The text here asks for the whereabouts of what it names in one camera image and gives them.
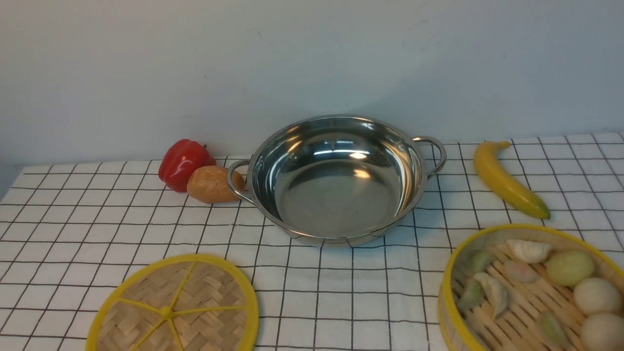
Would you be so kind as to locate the bamboo steamer lid yellow rim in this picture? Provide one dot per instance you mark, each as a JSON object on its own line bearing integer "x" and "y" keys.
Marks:
{"x": 189, "y": 302}

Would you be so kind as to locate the white pleated dumpling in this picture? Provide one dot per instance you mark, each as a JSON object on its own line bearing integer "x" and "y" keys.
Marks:
{"x": 528, "y": 251}

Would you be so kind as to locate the stainless steel two-handled pot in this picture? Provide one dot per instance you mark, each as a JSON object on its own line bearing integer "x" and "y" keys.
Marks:
{"x": 337, "y": 180}

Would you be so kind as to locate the pale green round bun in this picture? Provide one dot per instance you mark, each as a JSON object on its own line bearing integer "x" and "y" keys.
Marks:
{"x": 569, "y": 267}

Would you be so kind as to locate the bamboo steamer basket yellow rim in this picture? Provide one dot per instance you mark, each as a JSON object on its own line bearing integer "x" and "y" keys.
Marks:
{"x": 515, "y": 329}

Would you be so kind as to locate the white crescent dumpling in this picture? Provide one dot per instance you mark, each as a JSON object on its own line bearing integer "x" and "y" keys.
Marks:
{"x": 496, "y": 293}

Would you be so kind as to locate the green dumpling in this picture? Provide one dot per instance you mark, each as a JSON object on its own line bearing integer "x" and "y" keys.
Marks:
{"x": 472, "y": 296}
{"x": 480, "y": 260}
{"x": 551, "y": 330}

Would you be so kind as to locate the white round bun lower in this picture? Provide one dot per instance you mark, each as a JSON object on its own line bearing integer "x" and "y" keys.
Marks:
{"x": 603, "y": 332}

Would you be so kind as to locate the brown potato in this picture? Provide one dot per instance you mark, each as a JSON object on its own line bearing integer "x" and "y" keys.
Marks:
{"x": 208, "y": 184}

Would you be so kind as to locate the green dumpling centre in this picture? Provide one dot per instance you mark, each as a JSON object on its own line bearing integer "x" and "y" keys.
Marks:
{"x": 551, "y": 330}

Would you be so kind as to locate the yellow banana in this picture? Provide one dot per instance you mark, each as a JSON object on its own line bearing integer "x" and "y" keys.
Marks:
{"x": 498, "y": 180}

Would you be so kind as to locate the white round bun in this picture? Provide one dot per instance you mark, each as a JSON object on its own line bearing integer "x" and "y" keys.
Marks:
{"x": 596, "y": 295}
{"x": 603, "y": 332}

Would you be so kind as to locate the white checkered tablecloth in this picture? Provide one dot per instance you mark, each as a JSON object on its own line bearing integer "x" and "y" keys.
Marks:
{"x": 72, "y": 233}

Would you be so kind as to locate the green dumpling upper left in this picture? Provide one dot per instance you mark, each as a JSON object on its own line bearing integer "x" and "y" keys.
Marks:
{"x": 480, "y": 260}

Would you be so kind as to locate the white round bun upper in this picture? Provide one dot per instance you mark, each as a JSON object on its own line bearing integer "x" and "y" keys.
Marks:
{"x": 596, "y": 295}

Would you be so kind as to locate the green dumpling lower left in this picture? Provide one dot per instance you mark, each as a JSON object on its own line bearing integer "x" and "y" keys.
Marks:
{"x": 472, "y": 296}

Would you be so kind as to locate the pink shrimp dumpling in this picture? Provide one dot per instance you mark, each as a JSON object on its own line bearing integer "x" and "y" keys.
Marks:
{"x": 520, "y": 272}

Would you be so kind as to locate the red bell pepper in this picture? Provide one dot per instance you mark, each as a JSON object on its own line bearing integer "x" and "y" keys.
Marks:
{"x": 180, "y": 162}

